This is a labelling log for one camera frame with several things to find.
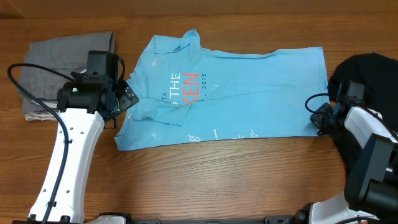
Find light blue t-shirt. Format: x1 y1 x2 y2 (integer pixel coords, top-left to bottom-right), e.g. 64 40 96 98
115 30 328 151

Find black garment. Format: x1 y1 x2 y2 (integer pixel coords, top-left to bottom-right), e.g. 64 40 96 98
328 53 397 175

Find folded grey trousers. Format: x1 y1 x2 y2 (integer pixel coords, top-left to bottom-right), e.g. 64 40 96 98
17 30 116 121

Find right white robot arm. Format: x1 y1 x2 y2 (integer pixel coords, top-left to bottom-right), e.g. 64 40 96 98
284 81 397 223

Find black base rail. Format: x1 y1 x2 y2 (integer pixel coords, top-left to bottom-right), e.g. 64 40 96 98
126 215 292 224

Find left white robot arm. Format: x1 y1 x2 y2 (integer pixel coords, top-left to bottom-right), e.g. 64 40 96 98
7 50 139 223

